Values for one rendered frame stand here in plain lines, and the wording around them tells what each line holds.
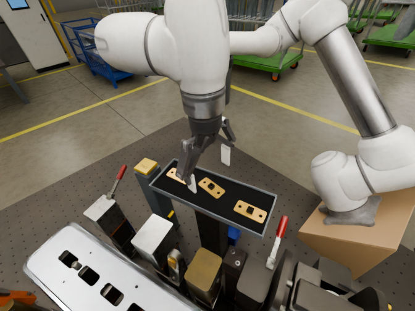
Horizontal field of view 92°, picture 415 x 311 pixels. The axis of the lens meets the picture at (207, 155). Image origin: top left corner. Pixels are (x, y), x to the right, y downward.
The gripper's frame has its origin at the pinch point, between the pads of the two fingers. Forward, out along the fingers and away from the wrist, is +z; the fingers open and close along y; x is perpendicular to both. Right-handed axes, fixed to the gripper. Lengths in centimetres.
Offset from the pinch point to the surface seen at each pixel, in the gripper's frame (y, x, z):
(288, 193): -51, 8, 53
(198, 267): 16.8, 11.3, 14.6
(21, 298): 55, -19, 19
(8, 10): -39, -649, -6
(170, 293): 25.6, 8.2, 22.3
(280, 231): -3.3, 22.1, 8.8
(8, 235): 70, -84, 53
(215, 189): -0.4, 1.5, 6.3
